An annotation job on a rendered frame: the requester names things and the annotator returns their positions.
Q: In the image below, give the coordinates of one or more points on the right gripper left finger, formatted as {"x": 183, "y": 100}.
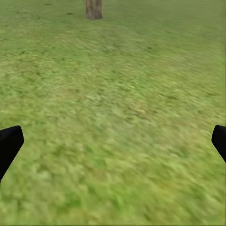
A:
{"x": 11, "y": 140}

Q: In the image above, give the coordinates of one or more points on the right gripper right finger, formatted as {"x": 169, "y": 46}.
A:
{"x": 219, "y": 140}

